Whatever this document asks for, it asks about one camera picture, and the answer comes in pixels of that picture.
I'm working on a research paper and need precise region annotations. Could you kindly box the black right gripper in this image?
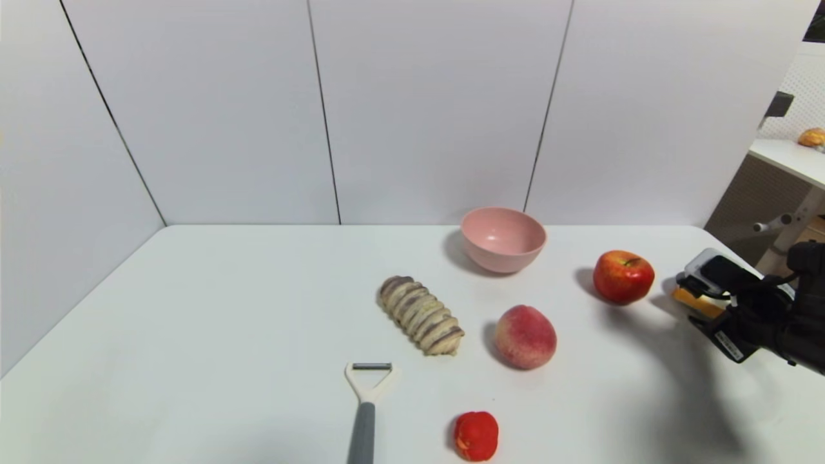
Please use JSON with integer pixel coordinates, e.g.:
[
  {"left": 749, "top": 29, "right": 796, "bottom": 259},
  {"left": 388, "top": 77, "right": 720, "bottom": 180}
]
[{"left": 675, "top": 271, "right": 794, "bottom": 364}]

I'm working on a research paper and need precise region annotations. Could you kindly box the toast slice with orange crust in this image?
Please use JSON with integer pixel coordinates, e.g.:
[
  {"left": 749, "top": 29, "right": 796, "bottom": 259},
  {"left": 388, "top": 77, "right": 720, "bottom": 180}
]
[{"left": 672, "top": 287, "right": 728, "bottom": 320}]

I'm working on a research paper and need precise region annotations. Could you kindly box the pink bowl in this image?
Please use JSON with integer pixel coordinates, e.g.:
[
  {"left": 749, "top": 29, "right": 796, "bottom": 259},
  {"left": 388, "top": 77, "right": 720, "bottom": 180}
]
[{"left": 460, "top": 206, "right": 548, "bottom": 275}]

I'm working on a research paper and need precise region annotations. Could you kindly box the dark corner object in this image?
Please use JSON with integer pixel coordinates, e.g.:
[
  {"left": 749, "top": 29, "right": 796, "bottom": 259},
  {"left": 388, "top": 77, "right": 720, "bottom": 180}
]
[{"left": 803, "top": 0, "right": 825, "bottom": 43}]

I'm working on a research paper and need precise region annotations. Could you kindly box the red apple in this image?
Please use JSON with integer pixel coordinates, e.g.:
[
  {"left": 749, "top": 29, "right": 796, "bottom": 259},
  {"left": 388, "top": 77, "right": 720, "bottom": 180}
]
[{"left": 593, "top": 250, "right": 655, "bottom": 305}]

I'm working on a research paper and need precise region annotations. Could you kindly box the white table leg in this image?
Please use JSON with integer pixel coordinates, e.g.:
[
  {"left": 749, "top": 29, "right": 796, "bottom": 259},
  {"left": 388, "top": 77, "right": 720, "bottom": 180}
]
[{"left": 755, "top": 187, "right": 825, "bottom": 275}]

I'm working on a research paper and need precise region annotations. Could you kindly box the white background table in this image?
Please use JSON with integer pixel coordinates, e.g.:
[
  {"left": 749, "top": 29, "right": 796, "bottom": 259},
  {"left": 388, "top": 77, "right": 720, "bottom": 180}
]
[{"left": 748, "top": 138, "right": 825, "bottom": 191}]

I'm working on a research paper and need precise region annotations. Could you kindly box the pink-yellow peach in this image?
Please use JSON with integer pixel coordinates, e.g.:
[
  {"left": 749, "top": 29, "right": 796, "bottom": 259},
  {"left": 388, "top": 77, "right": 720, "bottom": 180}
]
[{"left": 494, "top": 305, "right": 558, "bottom": 371}]

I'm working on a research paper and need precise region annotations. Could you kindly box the black box on stand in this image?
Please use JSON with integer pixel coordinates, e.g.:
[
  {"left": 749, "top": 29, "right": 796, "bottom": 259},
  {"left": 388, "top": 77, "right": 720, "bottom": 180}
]
[{"left": 764, "top": 92, "right": 794, "bottom": 120}]

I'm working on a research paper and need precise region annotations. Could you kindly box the small red tomato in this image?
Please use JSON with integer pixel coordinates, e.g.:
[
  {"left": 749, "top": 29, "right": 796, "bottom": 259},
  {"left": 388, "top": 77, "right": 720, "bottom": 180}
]
[{"left": 454, "top": 411, "right": 500, "bottom": 462}]

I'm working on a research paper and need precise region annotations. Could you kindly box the twisted brown striped bread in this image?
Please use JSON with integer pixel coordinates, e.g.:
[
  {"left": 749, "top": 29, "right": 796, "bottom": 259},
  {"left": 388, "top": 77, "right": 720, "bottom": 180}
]
[{"left": 377, "top": 276, "right": 465, "bottom": 356}]

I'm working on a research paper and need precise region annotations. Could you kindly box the table crank handle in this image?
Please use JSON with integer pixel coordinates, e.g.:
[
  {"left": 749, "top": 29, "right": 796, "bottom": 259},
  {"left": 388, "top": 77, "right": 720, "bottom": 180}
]
[{"left": 752, "top": 213, "right": 793, "bottom": 233}]

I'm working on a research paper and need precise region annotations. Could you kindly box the white grey-handled peeler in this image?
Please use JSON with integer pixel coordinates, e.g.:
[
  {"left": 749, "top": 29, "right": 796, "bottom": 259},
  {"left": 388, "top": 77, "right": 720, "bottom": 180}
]
[{"left": 344, "top": 362, "right": 396, "bottom": 464}]

